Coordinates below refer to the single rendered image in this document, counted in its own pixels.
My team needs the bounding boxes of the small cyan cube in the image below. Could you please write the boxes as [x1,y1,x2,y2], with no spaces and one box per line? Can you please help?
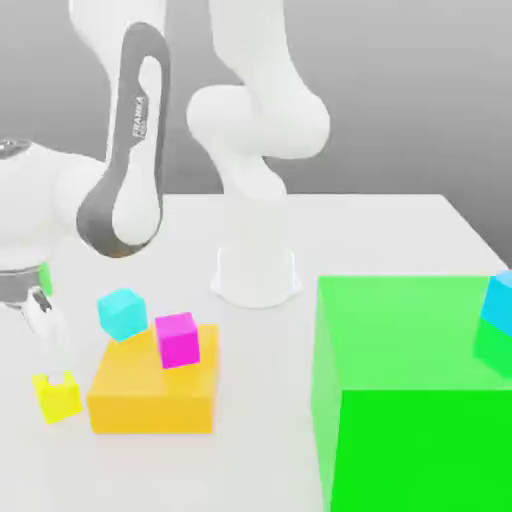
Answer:
[479,269,512,338]
[96,287,149,344]

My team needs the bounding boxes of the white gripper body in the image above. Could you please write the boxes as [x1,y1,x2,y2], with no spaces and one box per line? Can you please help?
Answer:
[21,305,73,376]

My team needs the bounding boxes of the large orange box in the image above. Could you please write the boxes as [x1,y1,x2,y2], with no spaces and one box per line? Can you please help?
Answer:
[86,323,220,436]

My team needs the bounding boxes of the small yellow cube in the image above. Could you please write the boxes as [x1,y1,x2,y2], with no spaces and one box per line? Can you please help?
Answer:
[31,369,84,426]

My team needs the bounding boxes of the large green box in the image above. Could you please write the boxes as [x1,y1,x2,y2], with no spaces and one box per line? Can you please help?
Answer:
[310,274,512,512]

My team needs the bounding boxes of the small magenta cube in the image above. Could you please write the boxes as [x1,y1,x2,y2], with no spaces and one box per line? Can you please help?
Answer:
[154,311,202,370]

